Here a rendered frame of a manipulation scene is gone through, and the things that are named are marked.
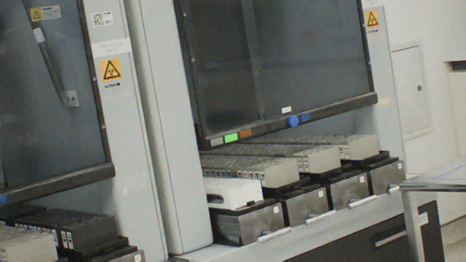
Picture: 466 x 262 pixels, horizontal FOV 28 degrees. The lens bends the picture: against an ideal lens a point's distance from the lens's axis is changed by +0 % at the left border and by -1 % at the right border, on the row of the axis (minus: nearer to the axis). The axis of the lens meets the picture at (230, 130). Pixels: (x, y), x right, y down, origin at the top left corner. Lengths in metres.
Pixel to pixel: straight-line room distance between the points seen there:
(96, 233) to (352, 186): 0.72
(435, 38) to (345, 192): 2.30
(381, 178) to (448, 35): 2.27
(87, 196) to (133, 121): 0.22
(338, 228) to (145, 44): 0.69
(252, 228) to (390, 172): 0.50
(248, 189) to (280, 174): 0.15
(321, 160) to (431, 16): 2.25
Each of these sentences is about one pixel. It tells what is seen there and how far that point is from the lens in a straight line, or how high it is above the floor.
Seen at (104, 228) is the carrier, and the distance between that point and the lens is 2.04.
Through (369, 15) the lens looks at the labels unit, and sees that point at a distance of 2.61.
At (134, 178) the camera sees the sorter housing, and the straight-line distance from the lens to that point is 2.09.
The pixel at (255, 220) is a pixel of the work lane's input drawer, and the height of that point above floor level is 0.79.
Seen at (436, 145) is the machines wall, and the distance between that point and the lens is 4.58.
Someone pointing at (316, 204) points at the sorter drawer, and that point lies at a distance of 2.32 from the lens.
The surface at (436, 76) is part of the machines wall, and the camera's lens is 4.59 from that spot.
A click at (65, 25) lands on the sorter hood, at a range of 2.00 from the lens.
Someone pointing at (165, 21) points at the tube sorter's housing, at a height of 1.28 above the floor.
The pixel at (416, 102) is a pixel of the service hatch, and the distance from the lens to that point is 4.47.
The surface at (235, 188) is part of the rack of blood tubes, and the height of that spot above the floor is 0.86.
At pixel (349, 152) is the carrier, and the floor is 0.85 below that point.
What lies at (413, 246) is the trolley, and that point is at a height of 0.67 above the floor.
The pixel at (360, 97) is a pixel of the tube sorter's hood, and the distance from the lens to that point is 2.53.
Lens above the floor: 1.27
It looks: 7 degrees down
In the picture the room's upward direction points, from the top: 9 degrees counter-clockwise
